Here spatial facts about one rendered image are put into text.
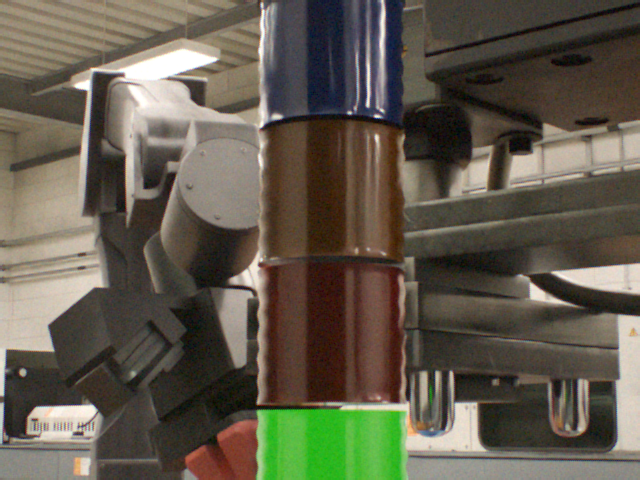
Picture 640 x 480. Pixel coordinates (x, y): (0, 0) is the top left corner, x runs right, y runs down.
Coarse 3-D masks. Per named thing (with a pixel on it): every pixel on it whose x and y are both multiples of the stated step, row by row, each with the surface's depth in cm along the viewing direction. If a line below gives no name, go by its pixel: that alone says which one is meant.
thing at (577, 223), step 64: (448, 192) 59; (512, 192) 53; (576, 192) 51; (448, 256) 55; (512, 256) 55; (576, 256) 55; (256, 320) 57; (448, 320) 52; (512, 320) 56; (576, 320) 61; (448, 384) 53; (512, 384) 59; (576, 384) 62
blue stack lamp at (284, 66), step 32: (288, 0) 31; (320, 0) 30; (352, 0) 30; (384, 0) 31; (288, 32) 31; (320, 32) 30; (352, 32) 30; (384, 32) 31; (288, 64) 31; (320, 64) 30; (352, 64) 30; (384, 64) 31; (288, 96) 30; (320, 96) 30; (352, 96) 30; (384, 96) 30
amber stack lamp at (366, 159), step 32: (288, 128) 30; (320, 128) 30; (352, 128) 30; (384, 128) 30; (288, 160) 30; (320, 160) 30; (352, 160) 30; (384, 160) 30; (288, 192) 30; (320, 192) 30; (352, 192) 30; (384, 192) 30; (288, 224) 30; (320, 224) 30; (352, 224) 30; (384, 224) 30; (288, 256) 30; (320, 256) 30; (352, 256) 30; (384, 256) 30
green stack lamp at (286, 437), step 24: (264, 432) 30; (288, 432) 29; (312, 432) 29; (336, 432) 29; (360, 432) 29; (384, 432) 29; (264, 456) 30; (288, 456) 29; (312, 456) 29; (336, 456) 29; (360, 456) 29; (384, 456) 29
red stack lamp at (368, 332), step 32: (288, 288) 30; (320, 288) 29; (352, 288) 29; (384, 288) 30; (288, 320) 30; (320, 320) 29; (352, 320) 29; (384, 320) 30; (288, 352) 29; (320, 352) 29; (352, 352) 29; (384, 352) 29; (288, 384) 29; (320, 384) 29; (352, 384) 29; (384, 384) 29
